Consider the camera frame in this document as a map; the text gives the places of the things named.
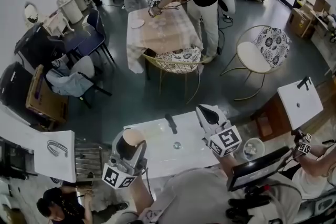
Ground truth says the black chair with grey clothes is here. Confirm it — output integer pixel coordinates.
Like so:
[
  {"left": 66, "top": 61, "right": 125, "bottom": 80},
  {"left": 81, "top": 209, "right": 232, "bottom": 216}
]
[{"left": 44, "top": 55, "right": 113, "bottom": 109}]

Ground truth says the person's right forearm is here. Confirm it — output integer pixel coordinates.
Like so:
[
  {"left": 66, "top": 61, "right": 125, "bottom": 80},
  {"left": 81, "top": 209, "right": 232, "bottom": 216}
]
[{"left": 216, "top": 151, "right": 237, "bottom": 174}]

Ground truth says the table with checked cloth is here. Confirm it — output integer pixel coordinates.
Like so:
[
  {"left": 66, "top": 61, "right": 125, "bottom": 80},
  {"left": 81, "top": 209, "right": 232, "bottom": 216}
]
[{"left": 126, "top": 2, "right": 204, "bottom": 74}]

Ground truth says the white round table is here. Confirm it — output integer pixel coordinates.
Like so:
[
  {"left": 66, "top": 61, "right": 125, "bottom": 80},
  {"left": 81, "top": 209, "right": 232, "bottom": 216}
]
[{"left": 57, "top": 0, "right": 88, "bottom": 25}]

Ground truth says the dark blue chair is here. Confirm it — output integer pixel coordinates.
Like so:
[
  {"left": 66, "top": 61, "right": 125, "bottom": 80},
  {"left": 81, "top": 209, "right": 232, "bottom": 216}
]
[{"left": 64, "top": 7, "right": 117, "bottom": 67}]

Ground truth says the white square sink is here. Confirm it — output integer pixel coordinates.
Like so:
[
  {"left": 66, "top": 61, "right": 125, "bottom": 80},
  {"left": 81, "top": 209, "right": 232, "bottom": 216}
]
[{"left": 277, "top": 77, "right": 324, "bottom": 131}]

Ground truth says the brown cardboard box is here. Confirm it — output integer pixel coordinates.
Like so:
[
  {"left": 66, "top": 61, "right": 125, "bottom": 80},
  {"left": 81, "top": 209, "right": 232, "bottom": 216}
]
[{"left": 25, "top": 63, "right": 70, "bottom": 124}]

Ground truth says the person's left forearm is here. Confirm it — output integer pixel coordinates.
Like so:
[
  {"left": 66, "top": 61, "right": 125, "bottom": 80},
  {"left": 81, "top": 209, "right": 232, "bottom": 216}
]
[{"left": 128, "top": 172, "right": 156, "bottom": 211}]

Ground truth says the peach bar of soap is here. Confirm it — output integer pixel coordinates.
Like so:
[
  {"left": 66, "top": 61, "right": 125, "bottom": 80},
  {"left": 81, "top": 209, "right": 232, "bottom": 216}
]
[{"left": 122, "top": 128, "right": 145, "bottom": 148}]

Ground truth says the black case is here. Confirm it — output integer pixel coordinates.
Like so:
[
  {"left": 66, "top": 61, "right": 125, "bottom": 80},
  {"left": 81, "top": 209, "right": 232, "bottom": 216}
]
[{"left": 0, "top": 61, "right": 34, "bottom": 111}]

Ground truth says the black screen device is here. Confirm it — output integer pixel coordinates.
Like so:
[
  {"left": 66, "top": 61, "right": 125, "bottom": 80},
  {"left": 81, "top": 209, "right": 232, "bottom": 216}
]
[{"left": 226, "top": 146, "right": 292, "bottom": 192}]

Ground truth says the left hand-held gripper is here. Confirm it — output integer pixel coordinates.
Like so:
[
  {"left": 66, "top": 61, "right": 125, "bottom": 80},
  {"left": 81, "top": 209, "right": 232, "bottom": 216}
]
[{"left": 101, "top": 130, "right": 149, "bottom": 189}]

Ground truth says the gold chair white seat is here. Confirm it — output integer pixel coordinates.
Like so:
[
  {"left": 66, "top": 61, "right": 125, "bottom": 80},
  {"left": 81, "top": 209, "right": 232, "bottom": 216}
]
[{"left": 219, "top": 24, "right": 291, "bottom": 102}]

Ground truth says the white plate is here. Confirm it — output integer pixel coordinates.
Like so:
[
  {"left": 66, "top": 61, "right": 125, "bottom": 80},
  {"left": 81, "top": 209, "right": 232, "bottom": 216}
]
[{"left": 130, "top": 19, "right": 146, "bottom": 29}]

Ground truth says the white sink with chrome faucet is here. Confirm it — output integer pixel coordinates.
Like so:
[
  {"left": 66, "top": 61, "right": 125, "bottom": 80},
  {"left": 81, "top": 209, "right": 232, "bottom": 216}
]
[{"left": 33, "top": 130, "right": 77, "bottom": 183}]

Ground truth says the black sink faucet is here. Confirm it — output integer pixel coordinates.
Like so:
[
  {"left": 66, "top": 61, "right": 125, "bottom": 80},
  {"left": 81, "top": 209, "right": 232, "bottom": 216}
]
[{"left": 164, "top": 113, "right": 179, "bottom": 135}]

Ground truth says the white vanity with oval mirror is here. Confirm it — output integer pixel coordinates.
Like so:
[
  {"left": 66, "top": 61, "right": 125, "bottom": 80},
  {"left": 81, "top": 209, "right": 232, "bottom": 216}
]
[{"left": 23, "top": 1, "right": 75, "bottom": 38}]

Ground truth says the black angular faucet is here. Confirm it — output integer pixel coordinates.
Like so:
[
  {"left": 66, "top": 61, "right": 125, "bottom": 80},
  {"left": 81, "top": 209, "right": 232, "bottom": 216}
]
[{"left": 296, "top": 76, "right": 312, "bottom": 91}]

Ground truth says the white waste bin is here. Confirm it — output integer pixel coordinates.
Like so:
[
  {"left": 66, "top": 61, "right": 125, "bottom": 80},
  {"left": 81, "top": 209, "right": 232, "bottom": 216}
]
[{"left": 243, "top": 137, "right": 265, "bottom": 162}]

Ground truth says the metal rack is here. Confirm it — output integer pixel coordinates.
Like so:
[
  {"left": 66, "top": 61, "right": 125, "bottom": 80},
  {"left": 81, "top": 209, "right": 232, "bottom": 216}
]
[{"left": 75, "top": 138, "right": 103, "bottom": 182}]

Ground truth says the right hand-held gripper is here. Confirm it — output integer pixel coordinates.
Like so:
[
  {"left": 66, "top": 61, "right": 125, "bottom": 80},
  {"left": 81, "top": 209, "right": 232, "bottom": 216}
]
[{"left": 195, "top": 103, "right": 243, "bottom": 158}]

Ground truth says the white sink basin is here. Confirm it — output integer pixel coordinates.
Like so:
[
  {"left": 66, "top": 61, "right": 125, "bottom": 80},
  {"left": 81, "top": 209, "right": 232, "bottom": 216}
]
[{"left": 123, "top": 110, "right": 229, "bottom": 179}]

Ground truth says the gold wire chair floral cushion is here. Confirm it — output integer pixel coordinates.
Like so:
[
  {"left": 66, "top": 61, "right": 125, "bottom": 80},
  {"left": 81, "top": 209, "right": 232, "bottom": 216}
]
[{"left": 141, "top": 44, "right": 208, "bottom": 106}]

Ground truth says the chrome curved faucet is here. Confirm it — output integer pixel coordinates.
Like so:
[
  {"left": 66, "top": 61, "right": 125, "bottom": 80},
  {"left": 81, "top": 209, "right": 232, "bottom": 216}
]
[{"left": 46, "top": 140, "right": 68, "bottom": 158}]

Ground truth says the open cardboard box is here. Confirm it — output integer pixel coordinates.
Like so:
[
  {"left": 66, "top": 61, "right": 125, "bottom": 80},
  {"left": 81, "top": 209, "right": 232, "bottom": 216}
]
[{"left": 285, "top": 6, "right": 317, "bottom": 40}]

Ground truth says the person's grey shirt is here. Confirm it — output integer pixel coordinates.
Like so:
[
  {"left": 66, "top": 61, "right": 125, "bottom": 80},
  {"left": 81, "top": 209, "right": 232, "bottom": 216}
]
[{"left": 115, "top": 164, "right": 303, "bottom": 224}]

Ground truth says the wooden cabinet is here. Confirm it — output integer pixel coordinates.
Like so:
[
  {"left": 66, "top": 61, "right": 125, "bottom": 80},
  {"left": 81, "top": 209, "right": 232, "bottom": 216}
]
[{"left": 250, "top": 91, "right": 292, "bottom": 143}]

